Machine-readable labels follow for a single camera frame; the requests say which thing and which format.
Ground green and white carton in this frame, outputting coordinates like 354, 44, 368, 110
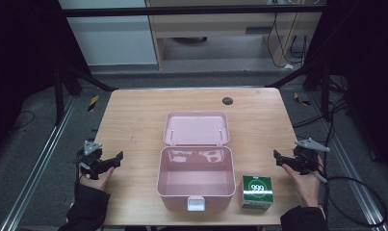
239, 174, 275, 212

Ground white cabinet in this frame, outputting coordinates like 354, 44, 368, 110
57, 0, 159, 67

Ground light wooden desk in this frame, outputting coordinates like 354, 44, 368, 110
145, 0, 327, 70

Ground dark curtain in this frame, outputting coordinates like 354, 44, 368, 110
305, 0, 388, 178
0, 0, 92, 158

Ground person's right hand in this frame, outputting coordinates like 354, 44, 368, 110
281, 155, 326, 208

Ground thin black floor cable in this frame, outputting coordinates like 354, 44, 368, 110
9, 110, 37, 132

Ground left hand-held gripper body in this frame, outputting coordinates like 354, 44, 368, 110
76, 140, 111, 181

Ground yellow and black tape strip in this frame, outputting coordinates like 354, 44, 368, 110
87, 94, 100, 113
293, 91, 312, 107

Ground black horizontal frame bar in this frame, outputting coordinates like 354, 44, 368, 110
61, 4, 327, 18

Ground black metal frame stand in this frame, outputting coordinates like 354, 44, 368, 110
52, 59, 117, 127
265, 57, 332, 122

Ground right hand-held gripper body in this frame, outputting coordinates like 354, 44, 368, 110
292, 138, 331, 176

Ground black cables under desk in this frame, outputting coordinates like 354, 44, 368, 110
266, 13, 309, 68

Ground pink plastic storage box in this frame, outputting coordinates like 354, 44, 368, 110
155, 110, 237, 213

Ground black floor cables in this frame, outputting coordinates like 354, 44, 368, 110
292, 76, 354, 152

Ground aluminium floor rail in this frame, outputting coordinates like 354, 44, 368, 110
0, 95, 78, 231
306, 91, 388, 231

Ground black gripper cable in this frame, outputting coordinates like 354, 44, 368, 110
312, 172, 388, 227

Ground person's left hand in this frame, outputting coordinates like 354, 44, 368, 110
78, 166, 116, 192

